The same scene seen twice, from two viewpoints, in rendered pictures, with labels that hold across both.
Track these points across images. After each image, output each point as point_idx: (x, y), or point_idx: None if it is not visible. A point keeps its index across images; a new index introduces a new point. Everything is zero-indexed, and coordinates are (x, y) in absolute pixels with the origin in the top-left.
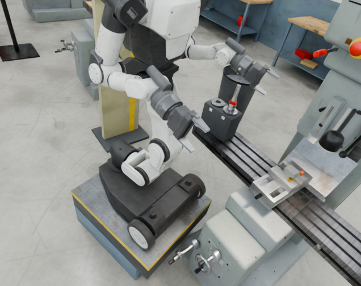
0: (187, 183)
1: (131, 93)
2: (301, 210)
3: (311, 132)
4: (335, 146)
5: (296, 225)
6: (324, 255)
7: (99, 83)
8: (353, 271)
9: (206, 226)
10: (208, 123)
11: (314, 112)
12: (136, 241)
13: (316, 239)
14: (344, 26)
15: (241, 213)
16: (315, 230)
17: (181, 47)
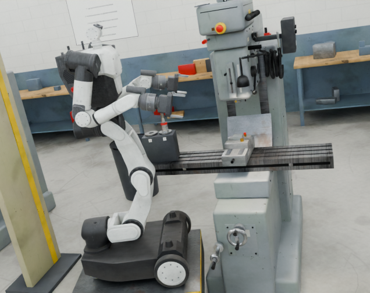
0: (172, 214)
1: (124, 107)
2: (264, 155)
3: (230, 92)
4: (246, 81)
5: (269, 164)
6: (298, 166)
7: (89, 123)
8: (316, 157)
9: (216, 215)
10: (154, 154)
11: (222, 81)
12: (171, 283)
13: (285, 160)
14: (206, 24)
15: (231, 188)
16: (281, 157)
17: (120, 84)
